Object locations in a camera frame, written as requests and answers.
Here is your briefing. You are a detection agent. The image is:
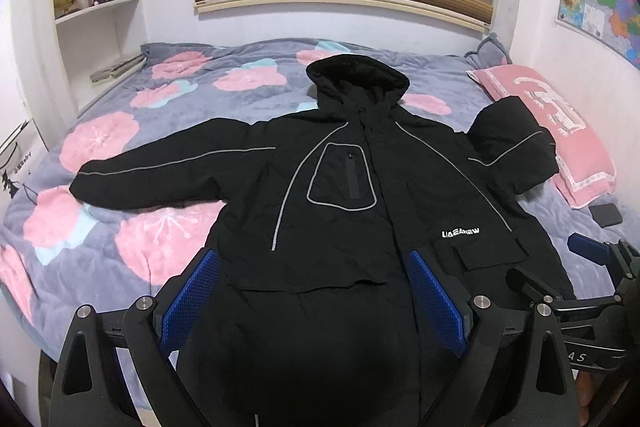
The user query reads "black hooded jacket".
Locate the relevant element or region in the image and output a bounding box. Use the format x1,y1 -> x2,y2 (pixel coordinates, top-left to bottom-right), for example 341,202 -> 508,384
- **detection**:
70,54 -> 574,426

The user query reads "black phone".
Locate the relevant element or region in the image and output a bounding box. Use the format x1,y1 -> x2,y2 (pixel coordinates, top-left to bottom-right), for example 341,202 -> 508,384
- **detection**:
589,204 -> 623,229

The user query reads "pink pillow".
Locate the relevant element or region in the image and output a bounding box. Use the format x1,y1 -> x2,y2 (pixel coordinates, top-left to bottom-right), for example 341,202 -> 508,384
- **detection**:
468,65 -> 617,209

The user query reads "floral grey pink bedspread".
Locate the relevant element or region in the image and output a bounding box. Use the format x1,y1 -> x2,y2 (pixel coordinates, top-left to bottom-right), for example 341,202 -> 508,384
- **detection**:
1,39 -> 639,362

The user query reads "grey pillow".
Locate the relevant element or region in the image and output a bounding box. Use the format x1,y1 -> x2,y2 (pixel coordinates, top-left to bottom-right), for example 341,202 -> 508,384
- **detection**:
463,32 -> 512,69

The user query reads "white bookshelf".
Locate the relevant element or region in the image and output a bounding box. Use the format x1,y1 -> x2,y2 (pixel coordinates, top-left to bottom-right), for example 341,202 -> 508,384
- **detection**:
54,0 -> 146,114

